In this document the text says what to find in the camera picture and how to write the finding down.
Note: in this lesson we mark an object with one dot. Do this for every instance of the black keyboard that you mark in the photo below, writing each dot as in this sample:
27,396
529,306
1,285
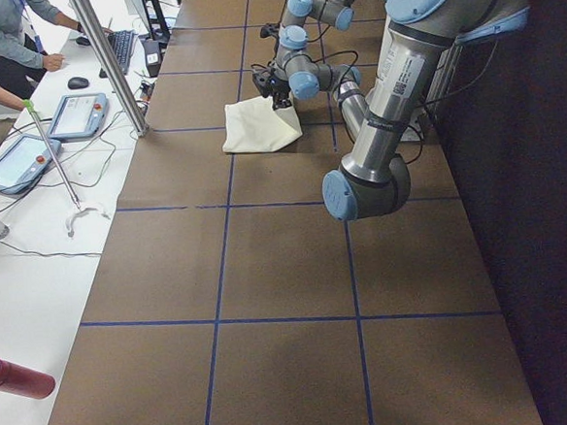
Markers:
122,44

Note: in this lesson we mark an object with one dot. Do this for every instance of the aluminium frame post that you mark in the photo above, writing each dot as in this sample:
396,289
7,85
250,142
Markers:
96,35

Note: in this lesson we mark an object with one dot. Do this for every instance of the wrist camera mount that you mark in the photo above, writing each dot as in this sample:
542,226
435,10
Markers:
269,30
265,81

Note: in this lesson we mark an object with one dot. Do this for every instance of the red metal bottle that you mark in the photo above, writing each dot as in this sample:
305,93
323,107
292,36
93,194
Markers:
22,381

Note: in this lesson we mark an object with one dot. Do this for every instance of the blue teach pendant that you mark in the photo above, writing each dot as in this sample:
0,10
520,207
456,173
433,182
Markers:
23,163
78,116

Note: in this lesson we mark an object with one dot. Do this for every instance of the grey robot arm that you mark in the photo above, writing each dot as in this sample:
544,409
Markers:
373,179
291,34

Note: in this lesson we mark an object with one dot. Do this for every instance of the near blue teach pendant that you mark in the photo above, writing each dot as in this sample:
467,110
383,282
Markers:
23,163

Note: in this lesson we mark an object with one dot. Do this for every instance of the person in grey shirt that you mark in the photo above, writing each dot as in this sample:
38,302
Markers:
22,58

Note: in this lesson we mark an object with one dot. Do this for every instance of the black computer mouse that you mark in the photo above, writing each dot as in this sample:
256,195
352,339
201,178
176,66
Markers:
76,83

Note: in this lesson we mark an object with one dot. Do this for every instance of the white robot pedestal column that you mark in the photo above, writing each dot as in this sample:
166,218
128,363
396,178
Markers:
428,104

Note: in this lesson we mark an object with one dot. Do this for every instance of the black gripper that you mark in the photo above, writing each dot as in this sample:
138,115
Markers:
279,92

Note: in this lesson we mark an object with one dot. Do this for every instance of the far blue teach pendant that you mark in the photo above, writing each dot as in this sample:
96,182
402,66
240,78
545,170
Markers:
78,116

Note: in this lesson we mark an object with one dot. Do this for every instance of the cream long-sleeve cat shirt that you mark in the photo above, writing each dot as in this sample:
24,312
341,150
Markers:
254,126

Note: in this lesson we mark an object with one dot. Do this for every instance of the long metal grabber stick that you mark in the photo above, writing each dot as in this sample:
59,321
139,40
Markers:
80,208

